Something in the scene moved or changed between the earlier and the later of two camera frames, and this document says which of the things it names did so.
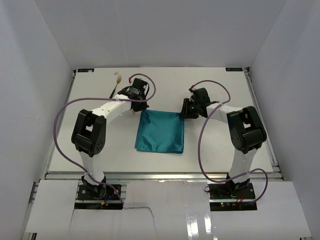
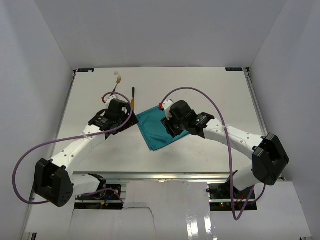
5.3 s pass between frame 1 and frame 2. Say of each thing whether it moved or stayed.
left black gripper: moved
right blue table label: stayed
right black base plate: stayed
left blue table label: stayed
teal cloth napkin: moved
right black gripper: moved
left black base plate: stayed
